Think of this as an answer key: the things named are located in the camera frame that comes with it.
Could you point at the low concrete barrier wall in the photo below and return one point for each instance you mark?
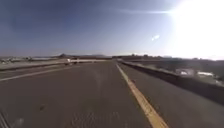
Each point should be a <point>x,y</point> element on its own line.
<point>180,80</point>

